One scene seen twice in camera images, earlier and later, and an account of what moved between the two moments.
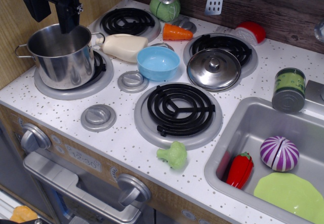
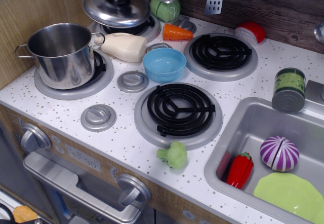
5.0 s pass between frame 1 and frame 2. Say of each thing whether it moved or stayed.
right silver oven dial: stayed
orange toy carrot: stayed
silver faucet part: stayed
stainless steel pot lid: moved
